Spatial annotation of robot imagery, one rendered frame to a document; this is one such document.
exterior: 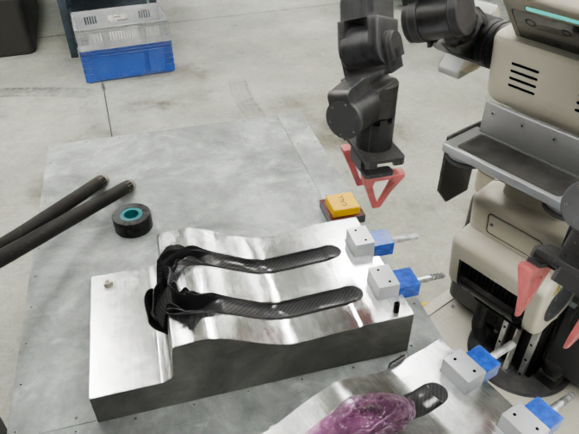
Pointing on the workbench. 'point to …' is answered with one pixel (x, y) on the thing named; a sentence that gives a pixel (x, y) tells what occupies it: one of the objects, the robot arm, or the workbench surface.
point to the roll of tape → (132, 220)
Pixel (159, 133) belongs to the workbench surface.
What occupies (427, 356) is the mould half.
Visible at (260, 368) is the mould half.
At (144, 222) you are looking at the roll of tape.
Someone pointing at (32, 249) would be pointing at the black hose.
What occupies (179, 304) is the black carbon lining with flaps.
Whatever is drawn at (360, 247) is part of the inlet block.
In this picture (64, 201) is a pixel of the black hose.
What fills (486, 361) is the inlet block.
